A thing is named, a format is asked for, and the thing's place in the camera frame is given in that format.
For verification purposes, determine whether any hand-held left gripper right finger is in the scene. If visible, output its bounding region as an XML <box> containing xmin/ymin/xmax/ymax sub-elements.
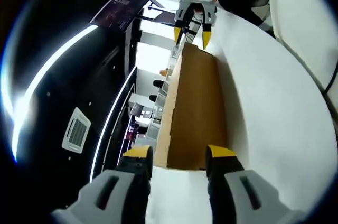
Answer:
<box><xmin>205</xmin><ymin>144</ymin><xmax>286</xmax><ymax>224</ymax></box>

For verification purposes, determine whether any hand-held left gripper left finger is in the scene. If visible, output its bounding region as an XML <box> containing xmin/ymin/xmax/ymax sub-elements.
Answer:
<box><xmin>51</xmin><ymin>146</ymin><xmax>154</xmax><ymax>224</ymax></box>

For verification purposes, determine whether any brown cardboard shoe box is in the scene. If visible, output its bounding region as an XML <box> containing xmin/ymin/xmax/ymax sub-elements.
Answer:
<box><xmin>154</xmin><ymin>42</ymin><xmax>231</xmax><ymax>172</ymax></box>

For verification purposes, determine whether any ceiling light strip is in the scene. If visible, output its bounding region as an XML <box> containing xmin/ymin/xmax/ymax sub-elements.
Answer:
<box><xmin>89</xmin><ymin>65</ymin><xmax>138</xmax><ymax>184</ymax></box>
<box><xmin>1</xmin><ymin>24</ymin><xmax>99</xmax><ymax>168</ymax></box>

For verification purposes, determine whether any hanging dark monitor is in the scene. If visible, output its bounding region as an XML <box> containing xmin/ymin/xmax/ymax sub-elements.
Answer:
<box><xmin>89</xmin><ymin>0</ymin><xmax>155</xmax><ymax>33</ymax></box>

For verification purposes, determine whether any ceiling air conditioner vent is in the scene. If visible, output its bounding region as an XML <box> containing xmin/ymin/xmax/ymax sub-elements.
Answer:
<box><xmin>61</xmin><ymin>107</ymin><xmax>92</xmax><ymax>154</ymax></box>

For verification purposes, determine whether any group of white office chairs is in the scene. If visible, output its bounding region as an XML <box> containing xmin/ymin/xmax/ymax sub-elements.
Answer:
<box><xmin>146</xmin><ymin>44</ymin><xmax>180</xmax><ymax>140</ymax></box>

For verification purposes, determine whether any person's white shirt torso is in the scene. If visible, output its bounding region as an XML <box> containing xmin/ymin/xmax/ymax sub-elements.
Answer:
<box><xmin>268</xmin><ymin>0</ymin><xmax>338</xmax><ymax>108</ymax></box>

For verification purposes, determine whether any black chest device cable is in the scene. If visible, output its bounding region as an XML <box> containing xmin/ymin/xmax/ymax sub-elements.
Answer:
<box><xmin>323</xmin><ymin>60</ymin><xmax>338</xmax><ymax>98</ymax></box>

